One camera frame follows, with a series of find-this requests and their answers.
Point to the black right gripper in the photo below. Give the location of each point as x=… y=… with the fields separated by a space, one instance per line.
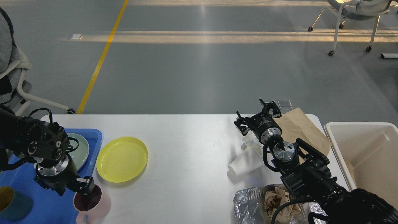
x=262 y=124

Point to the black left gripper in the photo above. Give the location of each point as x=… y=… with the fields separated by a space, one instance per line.
x=63 y=176

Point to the pink mug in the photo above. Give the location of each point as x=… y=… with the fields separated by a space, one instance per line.
x=92 y=207

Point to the yellow plate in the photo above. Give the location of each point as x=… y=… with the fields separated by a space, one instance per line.
x=122 y=159

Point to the dark teal mug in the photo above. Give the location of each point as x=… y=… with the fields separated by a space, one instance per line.
x=14 y=205

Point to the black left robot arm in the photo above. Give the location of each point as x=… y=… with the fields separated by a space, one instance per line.
x=14 y=133

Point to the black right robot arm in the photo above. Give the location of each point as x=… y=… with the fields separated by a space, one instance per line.
x=305 y=173

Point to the clear plastic cup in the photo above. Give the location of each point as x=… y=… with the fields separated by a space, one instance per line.
x=250 y=140

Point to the pale green plate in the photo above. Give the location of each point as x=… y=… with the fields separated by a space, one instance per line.
x=81 y=151

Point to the small clear plastic lid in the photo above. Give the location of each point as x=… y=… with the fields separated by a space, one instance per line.
x=285 y=104

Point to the brown paper bag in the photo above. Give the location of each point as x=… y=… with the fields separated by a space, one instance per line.
x=296 y=124

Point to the blue plastic tray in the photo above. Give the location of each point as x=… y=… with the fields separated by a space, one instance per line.
x=48 y=206

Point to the white paper cup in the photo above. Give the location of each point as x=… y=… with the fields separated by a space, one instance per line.
x=246 y=162

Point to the crumpled brown paper napkin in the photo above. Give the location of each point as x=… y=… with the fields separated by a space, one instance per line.
x=275 y=198

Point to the aluminium foil sheet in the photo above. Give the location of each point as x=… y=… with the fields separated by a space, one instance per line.
x=249 y=206

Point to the white plastic bin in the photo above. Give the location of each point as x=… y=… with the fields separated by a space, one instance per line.
x=367 y=153

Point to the white bar on floor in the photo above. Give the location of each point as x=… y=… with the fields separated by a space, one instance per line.
x=389 y=55

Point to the white office chair left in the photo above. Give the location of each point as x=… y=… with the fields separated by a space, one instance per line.
x=15 y=90

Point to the white office chair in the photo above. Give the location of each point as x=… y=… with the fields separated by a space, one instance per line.
x=359 y=10
x=15 y=90

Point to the white office chair right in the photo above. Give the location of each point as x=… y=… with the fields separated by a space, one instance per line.
x=359 y=10

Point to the white floor socket plate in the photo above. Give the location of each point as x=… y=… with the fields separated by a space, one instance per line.
x=76 y=36

